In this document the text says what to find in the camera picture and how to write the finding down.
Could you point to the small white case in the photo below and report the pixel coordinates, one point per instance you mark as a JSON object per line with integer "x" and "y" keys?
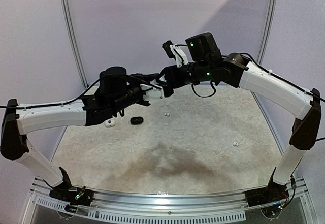
{"x": 110, "y": 123}

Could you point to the aluminium frame post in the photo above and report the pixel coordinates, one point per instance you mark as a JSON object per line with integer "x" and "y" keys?
{"x": 73, "y": 42}
{"x": 267, "y": 29}

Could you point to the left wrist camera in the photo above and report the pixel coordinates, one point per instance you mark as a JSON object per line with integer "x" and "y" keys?
{"x": 152, "y": 92}

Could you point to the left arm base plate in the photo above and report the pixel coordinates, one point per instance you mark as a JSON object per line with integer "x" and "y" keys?
{"x": 73, "y": 195}

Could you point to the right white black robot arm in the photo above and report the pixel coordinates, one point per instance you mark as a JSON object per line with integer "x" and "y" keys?
{"x": 239, "y": 70}

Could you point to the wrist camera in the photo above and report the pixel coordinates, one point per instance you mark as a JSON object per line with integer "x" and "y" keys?
{"x": 174, "y": 51}
{"x": 152, "y": 92}

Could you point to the aluminium front rail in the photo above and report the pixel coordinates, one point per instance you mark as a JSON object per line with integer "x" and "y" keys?
{"x": 106, "y": 199}

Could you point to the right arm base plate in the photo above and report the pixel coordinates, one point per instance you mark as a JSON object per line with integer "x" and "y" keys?
{"x": 265, "y": 195}

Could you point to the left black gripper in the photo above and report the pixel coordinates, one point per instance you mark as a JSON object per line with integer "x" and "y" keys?
{"x": 145, "y": 78}

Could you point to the left aluminium frame post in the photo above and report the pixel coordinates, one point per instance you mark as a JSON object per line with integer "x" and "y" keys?
{"x": 73, "y": 42}

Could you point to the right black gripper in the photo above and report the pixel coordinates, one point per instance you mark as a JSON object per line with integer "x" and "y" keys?
{"x": 168, "y": 81}

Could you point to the black oval charging case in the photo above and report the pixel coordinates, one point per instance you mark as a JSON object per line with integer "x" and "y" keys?
{"x": 136, "y": 120}

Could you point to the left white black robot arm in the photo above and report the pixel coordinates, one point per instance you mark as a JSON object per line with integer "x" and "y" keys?
{"x": 117, "y": 90}

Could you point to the white slotted cable duct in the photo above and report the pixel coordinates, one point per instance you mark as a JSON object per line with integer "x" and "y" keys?
{"x": 51, "y": 211}

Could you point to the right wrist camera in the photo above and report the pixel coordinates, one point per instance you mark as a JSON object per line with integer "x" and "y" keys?
{"x": 174, "y": 51}

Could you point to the right aluminium frame post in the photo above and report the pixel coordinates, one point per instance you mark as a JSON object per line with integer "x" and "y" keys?
{"x": 267, "y": 29}

